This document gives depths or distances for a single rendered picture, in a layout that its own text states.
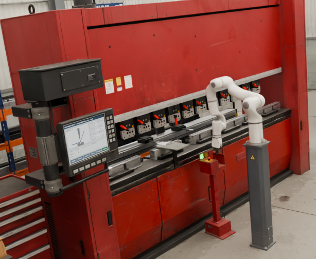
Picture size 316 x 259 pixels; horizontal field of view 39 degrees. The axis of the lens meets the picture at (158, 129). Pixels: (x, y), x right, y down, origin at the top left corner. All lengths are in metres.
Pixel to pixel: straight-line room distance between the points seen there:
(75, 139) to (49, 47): 0.80
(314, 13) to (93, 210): 9.00
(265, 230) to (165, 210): 0.93
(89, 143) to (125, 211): 1.10
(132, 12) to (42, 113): 1.44
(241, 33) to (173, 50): 1.09
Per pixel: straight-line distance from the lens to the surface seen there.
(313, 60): 11.79
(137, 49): 4.01
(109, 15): 3.81
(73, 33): 3.36
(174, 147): 4.14
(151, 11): 4.13
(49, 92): 2.84
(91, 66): 3.05
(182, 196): 4.44
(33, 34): 3.58
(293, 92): 5.86
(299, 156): 6.05
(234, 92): 4.06
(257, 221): 4.29
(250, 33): 5.31
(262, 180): 4.12
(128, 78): 3.94
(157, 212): 4.23
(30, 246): 3.82
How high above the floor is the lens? 2.17
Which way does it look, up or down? 14 degrees down
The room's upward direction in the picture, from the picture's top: 7 degrees counter-clockwise
